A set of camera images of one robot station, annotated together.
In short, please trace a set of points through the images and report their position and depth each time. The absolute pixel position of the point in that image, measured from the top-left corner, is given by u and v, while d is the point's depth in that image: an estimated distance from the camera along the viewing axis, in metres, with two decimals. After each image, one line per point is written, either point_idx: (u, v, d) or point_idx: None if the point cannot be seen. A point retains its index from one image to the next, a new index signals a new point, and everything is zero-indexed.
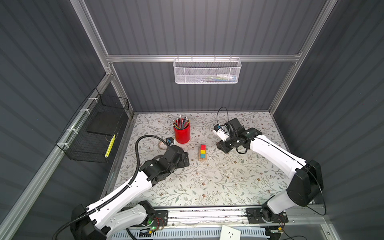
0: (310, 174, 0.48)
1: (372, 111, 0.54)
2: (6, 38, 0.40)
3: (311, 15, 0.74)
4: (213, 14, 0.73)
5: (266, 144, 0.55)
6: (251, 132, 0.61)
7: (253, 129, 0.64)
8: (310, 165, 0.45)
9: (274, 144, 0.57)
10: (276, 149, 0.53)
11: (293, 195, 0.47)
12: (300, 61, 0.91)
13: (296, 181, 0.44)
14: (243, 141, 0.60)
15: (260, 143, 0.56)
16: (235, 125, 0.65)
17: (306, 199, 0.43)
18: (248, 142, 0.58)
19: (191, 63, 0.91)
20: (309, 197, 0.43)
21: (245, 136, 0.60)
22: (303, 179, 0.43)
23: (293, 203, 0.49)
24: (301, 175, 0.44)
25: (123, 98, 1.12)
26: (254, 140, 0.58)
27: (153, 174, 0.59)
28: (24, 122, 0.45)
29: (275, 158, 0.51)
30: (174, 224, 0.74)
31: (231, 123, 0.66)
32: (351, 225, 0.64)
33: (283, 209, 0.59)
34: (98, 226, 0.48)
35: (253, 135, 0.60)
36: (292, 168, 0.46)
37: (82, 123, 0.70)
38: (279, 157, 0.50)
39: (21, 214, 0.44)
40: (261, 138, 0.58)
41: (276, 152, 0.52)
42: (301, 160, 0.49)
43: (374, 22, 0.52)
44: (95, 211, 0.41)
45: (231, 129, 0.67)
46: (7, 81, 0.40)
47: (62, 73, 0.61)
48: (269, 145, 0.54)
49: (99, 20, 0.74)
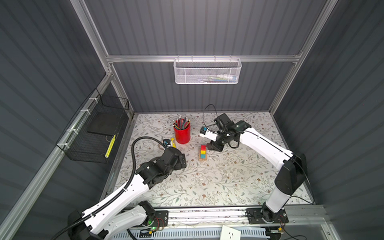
0: (296, 164, 0.50)
1: (372, 111, 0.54)
2: (6, 38, 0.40)
3: (311, 15, 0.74)
4: (213, 14, 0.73)
5: (255, 136, 0.56)
6: (240, 125, 0.62)
7: (242, 122, 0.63)
8: (297, 156, 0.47)
9: (263, 136, 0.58)
10: (264, 141, 0.54)
11: (280, 185, 0.50)
12: (300, 61, 0.91)
13: (283, 172, 0.46)
14: (232, 134, 0.60)
15: (249, 136, 0.56)
16: (223, 119, 0.65)
17: (291, 188, 0.46)
18: (238, 135, 0.59)
19: (191, 63, 0.91)
20: (294, 187, 0.45)
21: (234, 129, 0.60)
22: (289, 169, 0.45)
23: (285, 197, 0.50)
24: (288, 166, 0.45)
25: (123, 98, 1.12)
26: (244, 133, 0.58)
27: (149, 177, 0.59)
28: (25, 122, 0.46)
29: (263, 150, 0.52)
30: (174, 224, 0.74)
31: (219, 118, 0.67)
32: (351, 225, 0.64)
33: (279, 206, 0.59)
34: (94, 231, 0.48)
35: (243, 127, 0.60)
36: (279, 160, 0.48)
37: (82, 123, 0.70)
38: (267, 149, 0.52)
39: (21, 214, 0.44)
40: (249, 131, 0.58)
41: (264, 145, 0.53)
42: (288, 151, 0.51)
43: (374, 23, 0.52)
44: (90, 217, 0.41)
45: (219, 123, 0.68)
46: (8, 81, 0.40)
47: (62, 74, 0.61)
48: (258, 138, 0.55)
49: (99, 20, 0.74)
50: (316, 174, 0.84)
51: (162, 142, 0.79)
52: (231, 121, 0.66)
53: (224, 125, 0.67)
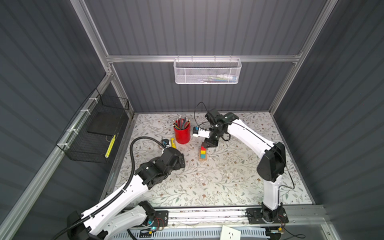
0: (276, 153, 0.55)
1: (372, 110, 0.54)
2: (6, 38, 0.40)
3: (311, 15, 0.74)
4: (213, 14, 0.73)
5: (241, 128, 0.60)
6: (228, 116, 0.65)
7: (231, 114, 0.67)
8: (277, 146, 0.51)
9: (248, 128, 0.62)
10: (249, 132, 0.58)
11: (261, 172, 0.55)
12: (300, 61, 0.91)
13: (264, 161, 0.50)
14: (221, 125, 0.63)
15: (236, 127, 0.60)
16: (212, 113, 0.70)
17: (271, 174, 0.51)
18: (226, 126, 0.61)
19: (191, 63, 0.91)
20: (274, 174, 0.51)
21: (222, 120, 0.63)
22: (269, 157, 0.50)
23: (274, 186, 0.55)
24: (269, 155, 0.50)
25: (123, 98, 1.12)
26: (231, 124, 0.61)
27: (148, 177, 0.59)
28: (24, 122, 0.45)
29: (248, 141, 0.56)
30: (174, 224, 0.74)
31: (209, 113, 0.71)
32: (351, 225, 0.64)
33: (274, 201, 0.61)
34: (93, 232, 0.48)
35: (231, 119, 0.63)
36: (261, 149, 0.53)
37: (82, 123, 0.70)
38: (251, 139, 0.56)
39: (21, 214, 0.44)
40: (236, 123, 0.62)
41: (249, 136, 0.57)
42: (270, 142, 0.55)
43: (374, 22, 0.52)
44: (89, 218, 0.41)
45: (210, 118, 0.72)
46: (7, 81, 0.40)
47: (63, 73, 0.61)
48: (244, 129, 0.59)
49: (99, 20, 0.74)
50: (316, 174, 0.84)
51: (161, 142, 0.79)
52: (220, 114, 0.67)
53: (213, 118, 0.70)
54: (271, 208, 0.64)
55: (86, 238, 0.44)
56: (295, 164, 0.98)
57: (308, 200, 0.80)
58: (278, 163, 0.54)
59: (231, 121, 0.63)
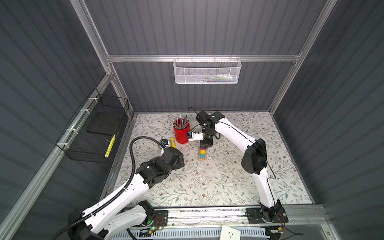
0: (257, 149, 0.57)
1: (372, 110, 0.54)
2: (6, 38, 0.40)
3: (311, 15, 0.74)
4: (213, 14, 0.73)
5: (227, 126, 0.65)
6: (216, 116, 0.70)
7: (218, 113, 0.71)
8: (258, 142, 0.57)
9: (234, 127, 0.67)
10: (235, 130, 0.63)
11: (245, 165, 0.60)
12: (300, 60, 0.91)
13: (247, 156, 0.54)
14: (209, 124, 0.68)
15: (223, 126, 0.65)
16: (202, 115, 0.76)
17: (253, 167, 0.56)
18: (214, 125, 0.67)
19: (192, 63, 0.91)
20: (256, 167, 0.57)
21: (210, 119, 0.68)
22: (250, 152, 0.55)
23: (264, 184, 0.61)
24: (250, 151, 0.56)
25: (123, 98, 1.12)
26: (218, 123, 0.66)
27: (150, 177, 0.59)
28: (24, 122, 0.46)
29: (233, 138, 0.61)
30: (174, 224, 0.74)
31: (198, 115, 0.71)
32: (351, 225, 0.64)
33: (270, 199, 0.63)
34: (94, 231, 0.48)
35: (218, 118, 0.68)
36: (244, 145, 0.58)
37: (82, 123, 0.70)
38: (236, 137, 0.61)
39: (21, 213, 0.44)
40: (223, 121, 0.67)
41: (234, 133, 0.62)
42: (251, 137, 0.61)
43: (375, 22, 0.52)
44: (91, 216, 0.41)
45: (199, 119, 0.78)
46: (8, 81, 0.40)
47: (62, 73, 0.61)
48: (230, 127, 0.64)
49: (99, 20, 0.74)
50: (316, 174, 0.84)
51: (160, 143, 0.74)
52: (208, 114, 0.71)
53: (202, 118, 0.76)
54: (269, 206, 0.65)
55: (86, 236, 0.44)
56: (295, 164, 0.98)
57: (308, 200, 0.80)
58: (260, 158, 0.60)
59: (219, 119, 0.68)
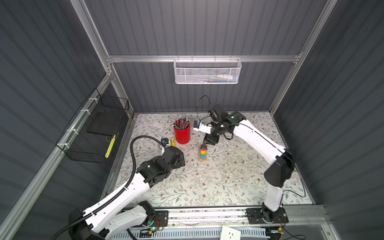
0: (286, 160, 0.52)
1: (372, 110, 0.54)
2: (6, 38, 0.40)
3: (311, 15, 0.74)
4: (213, 15, 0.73)
5: (250, 130, 0.55)
6: (235, 116, 0.59)
7: (237, 113, 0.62)
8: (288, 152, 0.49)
9: (257, 131, 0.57)
10: (258, 135, 0.53)
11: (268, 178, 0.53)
12: (300, 61, 0.91)
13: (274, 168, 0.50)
14: (226, 126, 0.58)
15: (244, 129, 0.55)
16: (218, 111, 0.63)
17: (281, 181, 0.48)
18: (232, 127, 0.57)
19: (192, 63, 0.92)
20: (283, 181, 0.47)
21: (229, 121, 0.58)
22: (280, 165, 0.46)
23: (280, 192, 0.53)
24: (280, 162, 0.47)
25: (123, 98, 1.12)
26: (238, 125, 0.56)
27: (150, 176, 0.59)
28: (24, 122, 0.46)
29: (257, 145, 0.53)
30: (174, 224, 0.74)
31: (214, 111, 0.65)
32: (351, 225, 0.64)
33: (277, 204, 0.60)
34: (94, 230, 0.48)
35: (237, 119, 0.58)
36: (271, 155, 0.49)
37: (82, 123, 0.70)
38: (260, 143, 0.52)
39: (21, 213, 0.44)
40: (244, 124, 0.57)
41: (258, 139, 0.53)
42: (280, 147, 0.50)
43: (375, 22, 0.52)
44: (91, 215, 0.41)
45: (214, 116, 0.66)
46: (7, 81, 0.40)
47: (62, 73, 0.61)
48: (253, 132, 0.54)
49: (99, 20, 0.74)
50: (316, 174, 0.84)
51: (160, 142, 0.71)
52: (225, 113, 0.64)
53: (219, 117, 0.65)
54: (273, 209, 0.64)
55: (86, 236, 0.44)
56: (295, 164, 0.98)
57: (308, 200, 0.80)
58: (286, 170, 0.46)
59: (238, 121, 0.58)
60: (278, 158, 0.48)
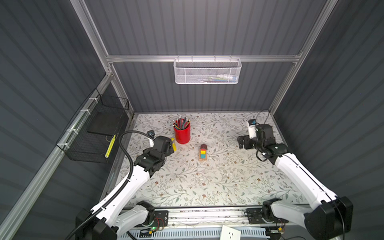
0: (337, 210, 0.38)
1: (373, 110, 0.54)
2: (6, 38, 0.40)
3: (311, 15, 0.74)
4: (213, 15, 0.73)
5: (294, 164, 0.52)
6: (280, 146, 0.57)
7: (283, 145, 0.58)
8: (340, 201, 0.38)
9: (303, 167, 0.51)
10: (304, 173, 0.49)
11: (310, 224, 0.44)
12: (300, 60, 0.91)
13: (317, 213, 0.42)
14: (268, 154, 0.57)
15: (288, 162, 0.52)
16: (266, 133, 0.61)
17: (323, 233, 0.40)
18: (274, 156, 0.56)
19: (192, 63, 0.91)
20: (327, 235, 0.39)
21: (272, 149, 0.58)
22: (325, 212, 0.39)
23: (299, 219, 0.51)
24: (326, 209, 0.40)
25: (123, 98, 1.12)
26: (282, 156, 0.54)
27: (148, 165, 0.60)
28: (25, 122, 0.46)
29: (301, 183, 0.47)
30: (174, 224, 0.74)
31: (263, 132, 0.62)
32: (351, 225, 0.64)
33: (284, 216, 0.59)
34: (108, 223, 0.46)
35: (282, 150, 0.57)
36: (317, 197, 0.43)
37: (82, 123, 0.70)
38: (306, 181, 0.47)
39: (21, 213, 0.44)
40: (289, 157, 0.54)
41: (303, 177, 0.48)
42: (330, 192, 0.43)
43: (375, 22, 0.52)
44: (102, 210, 0.41)
45: (260, 136, 0.63)
46: (7, 80, 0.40)
47: (62, 73, 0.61)
48: (297, 167, 0.51)
49: (99, 20, 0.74)
50: (316, 174, 0.84)
51: (147, 133, 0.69)
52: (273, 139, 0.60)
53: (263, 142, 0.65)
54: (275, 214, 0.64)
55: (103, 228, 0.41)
56: None
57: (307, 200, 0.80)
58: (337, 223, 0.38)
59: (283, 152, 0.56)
60: (324, 204, 0.41)
